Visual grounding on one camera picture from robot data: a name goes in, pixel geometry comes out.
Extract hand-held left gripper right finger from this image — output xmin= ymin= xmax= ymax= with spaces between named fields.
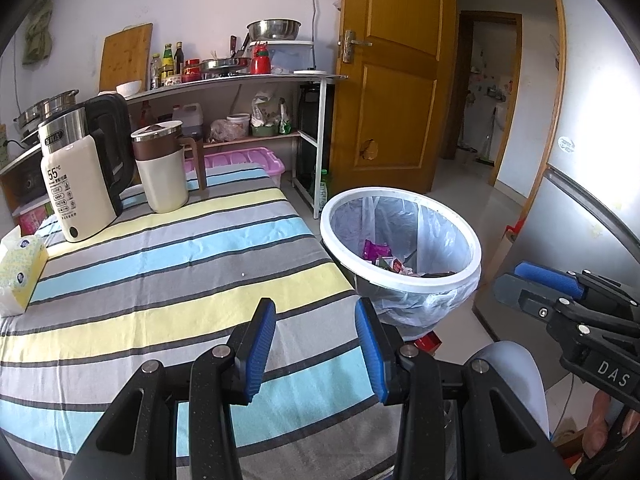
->
xmin=355 ymin=297 xmax=576 ymax=480

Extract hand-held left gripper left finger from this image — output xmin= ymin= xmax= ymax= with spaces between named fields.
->
xmin=62 ymin=297 xmax=277 ymax=480

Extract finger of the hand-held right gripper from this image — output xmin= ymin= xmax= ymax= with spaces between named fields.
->
xmin=491 ymin=272 xmax=640 ymax=361
xmin=514 ymin=261 xmax=640 ymax=321

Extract white bin with plastic liner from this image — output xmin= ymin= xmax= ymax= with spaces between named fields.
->
xmin=320 ymin=187 xmax=482 ymax=341

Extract purple snack wrapper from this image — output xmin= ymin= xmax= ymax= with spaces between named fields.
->
xmin=363 ymin=240 xmax=393 ymax=263

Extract person's right hand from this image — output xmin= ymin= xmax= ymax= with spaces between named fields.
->
xmin=582 ymin=390 xmax=640 ymax=461

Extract red box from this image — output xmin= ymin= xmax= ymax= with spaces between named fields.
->
xmin=414 ymin=332 xmax=443 ymax=356

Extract person's leg in grey pants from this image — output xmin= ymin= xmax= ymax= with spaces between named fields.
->
xmin=440 ymin=341 xmax=551 ymax=480

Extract grey refrigerator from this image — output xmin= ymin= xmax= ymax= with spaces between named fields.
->
xmin=472 ymin=0 xmax=640 ymax=386

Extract green plastic bottle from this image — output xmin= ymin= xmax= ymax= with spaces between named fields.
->
xmin=315 ymin=169 xmax=331 ymax=211

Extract pink plastic storage box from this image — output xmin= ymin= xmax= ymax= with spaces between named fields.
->
xmin=182 ymin=147 xmax=286 ymax=191

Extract beige mug with brown lid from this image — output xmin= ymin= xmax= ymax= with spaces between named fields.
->
xmin=131 ymin=120 xmax=207 ymax=214

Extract white jar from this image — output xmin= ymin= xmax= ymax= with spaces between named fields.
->
xmin=226 ymin=113 xmax=251 ymax=138

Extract wooden door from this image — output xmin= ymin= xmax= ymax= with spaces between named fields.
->
xmin=330 ymin=0 xmax=458 ymax=196

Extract plastic bag of groceries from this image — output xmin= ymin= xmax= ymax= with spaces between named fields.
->
xmin=250 ymin=91 xmax=292 ymax=136

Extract plastic oil jug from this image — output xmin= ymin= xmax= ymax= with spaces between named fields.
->
xmin=172 ymin=102 xmax=205 ymax=141

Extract white steel electric kettle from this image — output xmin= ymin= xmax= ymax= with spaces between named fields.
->
xmin=38 ymin=93 xmax=133 ymax=243

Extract yellow tissue pack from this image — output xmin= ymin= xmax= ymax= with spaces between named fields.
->
xmin=0 ymin=225 xmax=50 ymax=317

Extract pink pack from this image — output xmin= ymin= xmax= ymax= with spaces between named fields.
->
xmin=17 ymin=205 xmax=53 ymax=233

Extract white kitchen shelf unit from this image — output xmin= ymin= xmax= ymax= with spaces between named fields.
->
xmin=0 ymin=71 xmax=349 ymax=221

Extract steel frying pan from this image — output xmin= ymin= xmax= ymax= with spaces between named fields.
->
xmin=200 ymin=57 xmax=252 ymax=78

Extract white plastic basin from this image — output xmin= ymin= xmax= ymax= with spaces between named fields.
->
xmin=248 ymin=39 xmax=316 ymax=73

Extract steel steamer pots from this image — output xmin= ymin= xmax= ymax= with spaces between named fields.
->
xmin=12 ymin=89 xmax=81 ymax=133

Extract wooden cutting board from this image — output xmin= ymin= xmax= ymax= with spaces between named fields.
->
xmin=98 ymin=22 xmax=153 ymax=93

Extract steel bowl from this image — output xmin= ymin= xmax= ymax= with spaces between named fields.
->
xmin=246 ymin=19 xmax=302 ymax=41

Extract green hanging cloth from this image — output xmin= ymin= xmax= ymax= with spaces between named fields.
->
xmin=22 ymin=0 xmax=55 ymax=66

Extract metal door handle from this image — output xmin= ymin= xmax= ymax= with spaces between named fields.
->
xmin=338 ymin=30 xmax=373 ymax=63

